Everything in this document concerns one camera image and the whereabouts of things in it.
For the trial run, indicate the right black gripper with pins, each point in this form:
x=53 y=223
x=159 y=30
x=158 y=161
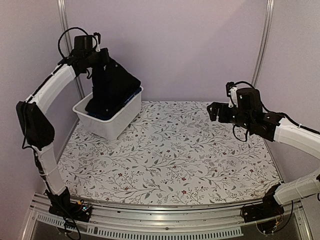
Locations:
x=223 y=118

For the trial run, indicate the aluminium corner post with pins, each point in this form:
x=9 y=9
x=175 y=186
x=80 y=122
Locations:
x=67 y=40
x=264 y=41

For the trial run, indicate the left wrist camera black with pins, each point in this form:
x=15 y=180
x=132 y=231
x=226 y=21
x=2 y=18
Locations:
x=87 y=43

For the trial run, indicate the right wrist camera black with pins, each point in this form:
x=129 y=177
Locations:
x=244 y=96

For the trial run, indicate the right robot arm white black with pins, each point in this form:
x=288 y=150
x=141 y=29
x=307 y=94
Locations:
x=274 y=127

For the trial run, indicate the left aluminium corner post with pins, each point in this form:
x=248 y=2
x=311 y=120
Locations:
x=67 y=40

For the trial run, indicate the white plastic bin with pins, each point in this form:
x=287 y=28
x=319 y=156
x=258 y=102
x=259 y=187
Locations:
x=112 y=128

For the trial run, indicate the floral patterned tablecloth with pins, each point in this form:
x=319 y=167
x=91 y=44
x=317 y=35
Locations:
x=171 y=154

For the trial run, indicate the right aluminium corner post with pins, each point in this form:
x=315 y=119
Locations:
x=264 y=41

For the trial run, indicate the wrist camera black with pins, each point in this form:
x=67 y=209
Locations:
x=244 y=96
x=87 y=43

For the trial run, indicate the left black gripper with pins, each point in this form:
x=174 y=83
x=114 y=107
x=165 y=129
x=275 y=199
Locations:
x=106 y=59

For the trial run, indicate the blue plaid shirt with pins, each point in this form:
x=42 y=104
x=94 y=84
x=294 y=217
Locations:
x=105 y=109

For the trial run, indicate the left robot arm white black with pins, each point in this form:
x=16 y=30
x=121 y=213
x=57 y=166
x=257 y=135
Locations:
x=37 y=130

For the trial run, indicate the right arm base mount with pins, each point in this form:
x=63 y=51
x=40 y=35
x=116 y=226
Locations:
x=268 y=208

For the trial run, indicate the black long sleeve shirt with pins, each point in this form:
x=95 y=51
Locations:
x=113 y=81

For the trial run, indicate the aluminium front rail frame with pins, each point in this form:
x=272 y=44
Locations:
x=119 y=221

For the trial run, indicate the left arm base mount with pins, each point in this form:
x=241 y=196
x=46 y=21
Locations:
x=61 y=205

